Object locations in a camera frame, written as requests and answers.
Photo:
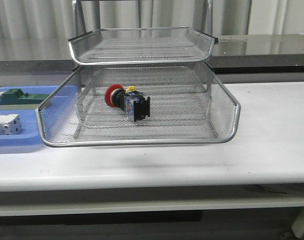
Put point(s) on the blue plastic tray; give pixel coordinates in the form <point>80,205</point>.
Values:
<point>29,134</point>

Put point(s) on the silver mesh tray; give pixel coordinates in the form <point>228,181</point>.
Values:
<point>59,124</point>
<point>142,46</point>
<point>174,106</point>

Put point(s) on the green terminal block component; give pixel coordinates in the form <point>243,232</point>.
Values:
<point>16,99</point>

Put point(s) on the grey metal rack frame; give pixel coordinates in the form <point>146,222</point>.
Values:
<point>77,17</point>

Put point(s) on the red emergency stop button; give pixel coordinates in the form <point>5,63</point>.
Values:
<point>132,102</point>

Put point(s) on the white table leg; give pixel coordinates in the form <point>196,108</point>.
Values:
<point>297,226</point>

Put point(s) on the grey stone counter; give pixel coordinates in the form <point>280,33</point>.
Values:
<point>235,59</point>

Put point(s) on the white circuit breaker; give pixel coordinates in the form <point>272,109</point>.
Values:
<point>10,124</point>

